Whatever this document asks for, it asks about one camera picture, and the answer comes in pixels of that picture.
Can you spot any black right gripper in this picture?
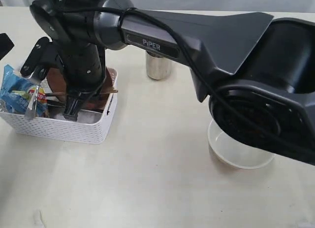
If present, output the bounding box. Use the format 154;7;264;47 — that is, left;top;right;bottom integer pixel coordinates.
63;78;106;122

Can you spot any white perforated plastic basket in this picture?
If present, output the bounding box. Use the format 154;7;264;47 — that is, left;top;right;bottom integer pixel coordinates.
0;65;119;145

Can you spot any shiny steel cup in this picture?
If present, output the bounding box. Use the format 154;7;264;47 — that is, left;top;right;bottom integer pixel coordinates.
146;51;173;80

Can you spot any white ceramic bowl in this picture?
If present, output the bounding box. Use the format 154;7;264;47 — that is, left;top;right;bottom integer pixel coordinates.
207;120;275;169

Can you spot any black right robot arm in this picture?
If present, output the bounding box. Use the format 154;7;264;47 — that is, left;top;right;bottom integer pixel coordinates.
30;0;315;165

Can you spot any round brown wooden plate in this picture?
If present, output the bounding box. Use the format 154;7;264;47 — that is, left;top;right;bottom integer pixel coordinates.
44;68;115;102

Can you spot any silver metal fork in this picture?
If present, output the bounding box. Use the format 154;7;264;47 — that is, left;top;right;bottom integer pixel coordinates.
24;84;44;121

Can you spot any brown wooden chopstick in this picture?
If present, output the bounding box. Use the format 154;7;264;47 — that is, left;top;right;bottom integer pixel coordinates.
45;89;118;97

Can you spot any blue snack packet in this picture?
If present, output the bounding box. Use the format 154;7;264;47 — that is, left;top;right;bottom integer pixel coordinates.
0;65;36;115

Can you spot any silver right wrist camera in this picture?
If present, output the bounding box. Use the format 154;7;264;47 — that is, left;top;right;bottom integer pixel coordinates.
30;66;49;83

